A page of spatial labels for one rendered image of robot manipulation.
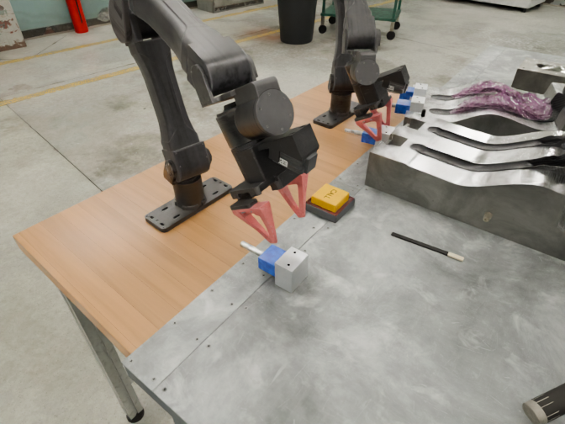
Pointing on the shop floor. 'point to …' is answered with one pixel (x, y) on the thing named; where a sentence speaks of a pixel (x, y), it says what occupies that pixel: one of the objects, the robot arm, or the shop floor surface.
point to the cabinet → (225, 4)
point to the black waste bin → (297, 20)
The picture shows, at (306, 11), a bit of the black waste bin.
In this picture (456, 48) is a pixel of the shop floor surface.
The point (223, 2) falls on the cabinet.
